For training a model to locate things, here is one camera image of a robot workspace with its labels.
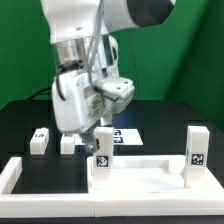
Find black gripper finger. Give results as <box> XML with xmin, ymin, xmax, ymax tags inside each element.
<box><xmin>81</xmin><ymin>132</ymin><xmax>98</xmax><ymax>153</ymax></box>

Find white U-shaped obstacle frame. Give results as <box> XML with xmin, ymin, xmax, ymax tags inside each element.
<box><xmin>0</xmin><ymin>157</ymin><xmax>95</xmax><ymax>218</ymax></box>

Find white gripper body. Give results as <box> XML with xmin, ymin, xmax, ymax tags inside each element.
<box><xmin>52</xmin><ymin>70</ymin><xmax>112</xmax><ymax>134</ymax></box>

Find fiducial marker sheet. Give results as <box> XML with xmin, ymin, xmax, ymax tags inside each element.
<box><xmin>74</xmin><ymin>128</ymin><xmax>144</xmax><ymax>146</ymax></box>

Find black cables on table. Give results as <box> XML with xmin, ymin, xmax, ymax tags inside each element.
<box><xmin>25</xmin><ymin>87</ymin><xmax>54</xmax><ymax>102</ymax></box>

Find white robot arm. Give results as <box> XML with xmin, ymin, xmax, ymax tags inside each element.
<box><xmin>40</xmin><ymin>0</ymin><xmax>176</xmax><ymax>153</ymax></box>

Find white desk top tray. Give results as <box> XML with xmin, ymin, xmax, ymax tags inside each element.
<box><xmin>87</xmin><ymin>155</ymin><xmax>224</xmax><ymax>217</ymax></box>

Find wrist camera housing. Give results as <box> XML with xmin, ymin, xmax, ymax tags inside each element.
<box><xmin>95</xmin><ymin>76</ymin><xmax>135</xmax><ymax>114</ymax></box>

